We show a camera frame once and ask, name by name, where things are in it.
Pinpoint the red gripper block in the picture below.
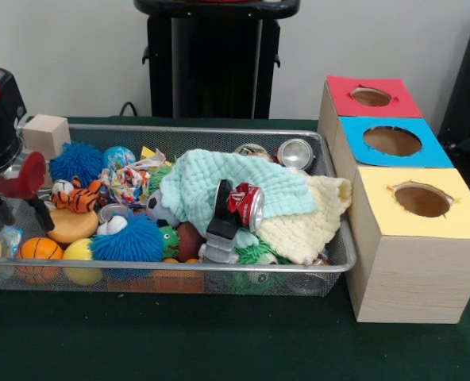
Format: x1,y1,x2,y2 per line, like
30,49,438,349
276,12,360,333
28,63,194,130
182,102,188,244
0,150,56,233

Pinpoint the clear crinkled plastic packet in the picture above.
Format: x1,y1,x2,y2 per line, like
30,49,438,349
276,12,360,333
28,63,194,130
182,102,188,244
0,225,24,255

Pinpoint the blue fuzzy monster toy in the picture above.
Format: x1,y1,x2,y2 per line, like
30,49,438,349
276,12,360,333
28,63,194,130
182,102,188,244
90,214,164,263

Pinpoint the mint green waffle cloth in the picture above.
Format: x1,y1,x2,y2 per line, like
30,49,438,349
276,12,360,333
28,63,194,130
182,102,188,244
159,148,318,248

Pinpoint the crushed red drink can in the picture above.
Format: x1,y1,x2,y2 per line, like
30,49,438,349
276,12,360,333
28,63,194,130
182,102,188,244
214,179,267,232

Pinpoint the cream yellow waffle cloth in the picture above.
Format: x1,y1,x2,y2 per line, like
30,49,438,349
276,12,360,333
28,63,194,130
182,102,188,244
256,175,353,266

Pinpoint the wooden box with three holes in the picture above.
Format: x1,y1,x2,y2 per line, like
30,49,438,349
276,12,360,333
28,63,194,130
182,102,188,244
317,75,470,325

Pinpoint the orange toy basketball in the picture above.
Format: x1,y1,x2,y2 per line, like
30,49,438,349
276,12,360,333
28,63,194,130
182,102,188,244
17,237,64,285

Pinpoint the toy hamburger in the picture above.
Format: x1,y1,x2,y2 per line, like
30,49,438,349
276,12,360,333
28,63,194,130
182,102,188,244
46,208,100,244

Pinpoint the orange black striped tiger toy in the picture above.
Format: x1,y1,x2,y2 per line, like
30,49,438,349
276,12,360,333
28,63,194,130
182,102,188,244
51,176,103,214

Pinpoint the blue spiky ball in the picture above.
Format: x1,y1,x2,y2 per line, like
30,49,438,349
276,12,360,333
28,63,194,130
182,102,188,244
48,142,105,187

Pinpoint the plain wooden cube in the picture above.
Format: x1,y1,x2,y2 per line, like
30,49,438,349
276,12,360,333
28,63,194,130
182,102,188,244
22,114,72,160

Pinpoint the dark green tablecloth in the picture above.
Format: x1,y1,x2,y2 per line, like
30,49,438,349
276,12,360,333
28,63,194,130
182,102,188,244
0,114,470,381

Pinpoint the black upright panel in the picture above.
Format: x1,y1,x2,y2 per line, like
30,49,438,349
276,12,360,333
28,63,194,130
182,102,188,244
437,6,470,140

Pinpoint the shallow wire mesh bin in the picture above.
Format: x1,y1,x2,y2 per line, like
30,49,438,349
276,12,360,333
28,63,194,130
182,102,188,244
0,123,357,297

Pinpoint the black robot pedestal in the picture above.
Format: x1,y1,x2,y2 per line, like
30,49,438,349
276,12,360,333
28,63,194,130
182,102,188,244
133,0,302,119

